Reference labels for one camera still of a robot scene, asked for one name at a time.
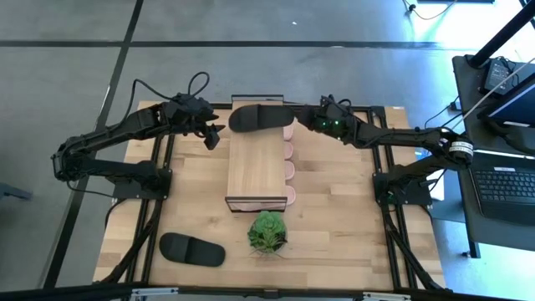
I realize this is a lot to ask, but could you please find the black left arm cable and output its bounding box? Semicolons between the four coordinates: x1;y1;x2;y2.
130;71;210;115

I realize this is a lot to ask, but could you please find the black aluminium table frame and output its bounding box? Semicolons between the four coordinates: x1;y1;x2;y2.
98;101;448;293

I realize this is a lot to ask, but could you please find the thin white cable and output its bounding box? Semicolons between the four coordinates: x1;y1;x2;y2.
457;56;535;129

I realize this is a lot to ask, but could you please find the grey furniture foot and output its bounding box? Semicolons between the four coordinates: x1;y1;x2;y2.
0;181;33;202

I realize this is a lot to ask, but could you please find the wooden shelf with black frame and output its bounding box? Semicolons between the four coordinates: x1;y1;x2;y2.
224;94;289;213

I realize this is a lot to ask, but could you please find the black camera stand post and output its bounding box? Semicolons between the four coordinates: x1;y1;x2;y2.
466;0;535;69

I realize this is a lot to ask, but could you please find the black rail with silver brackets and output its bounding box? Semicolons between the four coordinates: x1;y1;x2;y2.
0;282;535;301

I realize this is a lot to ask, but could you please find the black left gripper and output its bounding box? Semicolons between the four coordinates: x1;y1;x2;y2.
165;94;227;151

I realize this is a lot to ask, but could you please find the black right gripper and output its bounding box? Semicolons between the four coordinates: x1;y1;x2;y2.
295;103;359;141

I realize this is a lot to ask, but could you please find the black computer monitor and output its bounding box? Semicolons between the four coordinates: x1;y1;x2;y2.
477;77;535;156

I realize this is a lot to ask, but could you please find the black computer keyboard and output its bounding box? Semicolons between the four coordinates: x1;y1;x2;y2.
470;166;535;227

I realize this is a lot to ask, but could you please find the black floor cable with plug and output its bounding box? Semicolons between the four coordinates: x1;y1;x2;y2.
402;0;457;21

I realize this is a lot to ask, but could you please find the green succulent plant in pot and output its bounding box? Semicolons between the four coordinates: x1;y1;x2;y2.
247;210;288;259

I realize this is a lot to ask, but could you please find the black rubber slide sandal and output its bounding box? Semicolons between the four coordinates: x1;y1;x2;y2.
158;232;227;268
228;104;296;134

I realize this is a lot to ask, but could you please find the black power adapter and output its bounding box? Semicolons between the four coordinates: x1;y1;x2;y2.
483;57;519;95

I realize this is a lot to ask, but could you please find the black side desk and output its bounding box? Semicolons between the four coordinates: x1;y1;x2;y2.
451;54;535;258

